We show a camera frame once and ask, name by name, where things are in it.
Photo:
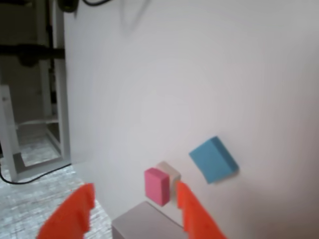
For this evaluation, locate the white furniture frame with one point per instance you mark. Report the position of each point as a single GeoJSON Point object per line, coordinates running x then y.
{"type": "Point", "coordinates": [63, 112]}

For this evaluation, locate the white foam cuboid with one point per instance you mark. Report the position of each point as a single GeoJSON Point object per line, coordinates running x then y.
{"type": "Point", "coordinates": [172, 172]}

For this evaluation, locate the small black device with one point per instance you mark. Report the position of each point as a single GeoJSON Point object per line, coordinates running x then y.
{"type": "Point", "coordinates": [68, 5]}

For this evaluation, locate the pink foam cuboid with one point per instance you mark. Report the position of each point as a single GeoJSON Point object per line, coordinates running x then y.
{"type": "Point", "coordinates": [155, 186]}

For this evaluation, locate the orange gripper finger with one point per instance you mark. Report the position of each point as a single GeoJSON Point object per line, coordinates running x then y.
{"type": "Point", "coordinates": [72, 211]}
{"type": "Point", "coordinates": [197, 219]}

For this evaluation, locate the blue foam cuboid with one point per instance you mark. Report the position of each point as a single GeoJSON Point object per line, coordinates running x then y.
{"type": "Point", "coordinates": [211, 159]}

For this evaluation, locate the black metal bar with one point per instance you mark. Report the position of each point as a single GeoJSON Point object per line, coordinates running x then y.
{"type": "Point", "coordinates": [32, 52]}

